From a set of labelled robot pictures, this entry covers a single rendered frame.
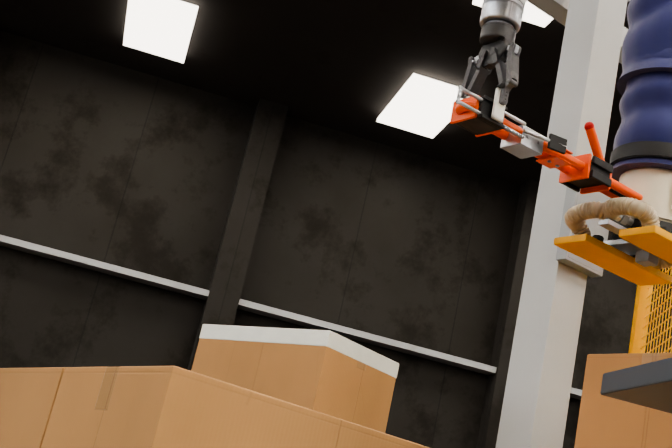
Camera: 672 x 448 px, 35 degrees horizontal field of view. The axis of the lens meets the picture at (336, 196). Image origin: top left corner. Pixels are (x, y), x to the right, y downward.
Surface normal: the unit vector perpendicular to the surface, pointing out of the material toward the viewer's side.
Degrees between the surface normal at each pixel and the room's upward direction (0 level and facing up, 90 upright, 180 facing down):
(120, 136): 90
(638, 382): 90
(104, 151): 90
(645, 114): 77
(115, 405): 90
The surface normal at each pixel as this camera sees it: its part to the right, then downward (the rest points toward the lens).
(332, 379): 0.77, -0.04
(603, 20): 0.60, -0.13
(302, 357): -0.60, -0.38
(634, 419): -0.77, -0.36
